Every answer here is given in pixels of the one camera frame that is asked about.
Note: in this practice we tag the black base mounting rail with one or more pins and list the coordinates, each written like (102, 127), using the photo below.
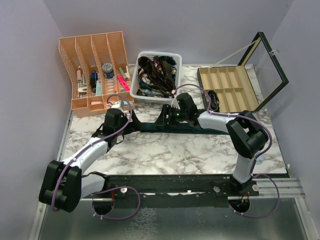
(132, 197)

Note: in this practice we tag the rolled patterned tie in box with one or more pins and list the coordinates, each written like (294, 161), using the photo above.
(214, 101)

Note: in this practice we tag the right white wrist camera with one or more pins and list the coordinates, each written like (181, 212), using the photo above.
(174, 102)

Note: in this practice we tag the pink highlighter marker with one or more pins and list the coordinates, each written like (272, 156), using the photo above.
(123, 83)

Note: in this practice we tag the light blue scissors package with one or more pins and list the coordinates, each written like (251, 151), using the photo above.
(260, 160)

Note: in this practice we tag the black tie storage box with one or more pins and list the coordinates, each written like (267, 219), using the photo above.
(246, 80)

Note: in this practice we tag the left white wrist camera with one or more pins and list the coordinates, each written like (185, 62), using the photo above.
(118, 104)

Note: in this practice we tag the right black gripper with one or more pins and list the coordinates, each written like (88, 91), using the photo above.
(162, 119)

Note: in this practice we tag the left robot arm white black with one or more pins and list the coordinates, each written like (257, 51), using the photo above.
(62, 186)

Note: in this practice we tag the blue round tin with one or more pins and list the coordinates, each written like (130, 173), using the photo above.
(108, 70)

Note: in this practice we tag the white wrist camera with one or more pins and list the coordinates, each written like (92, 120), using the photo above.
(118, 104)
(174, 102)

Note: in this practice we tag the aluminium frame rail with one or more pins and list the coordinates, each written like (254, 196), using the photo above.
(280, 190)

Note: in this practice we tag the orange desk file organizer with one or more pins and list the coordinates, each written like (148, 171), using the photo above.
(83, 57)

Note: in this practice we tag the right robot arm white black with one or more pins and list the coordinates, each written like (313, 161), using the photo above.
(246, 133)

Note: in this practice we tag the pile of patterned ties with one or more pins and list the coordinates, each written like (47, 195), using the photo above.
(156, 76)

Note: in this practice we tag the dark green tie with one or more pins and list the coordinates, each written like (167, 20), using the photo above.
(181, 128)

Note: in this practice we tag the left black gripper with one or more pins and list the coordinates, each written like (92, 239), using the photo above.
(134, 126)

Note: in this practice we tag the white plastic basket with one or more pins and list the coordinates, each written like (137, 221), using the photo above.
(134, 84)

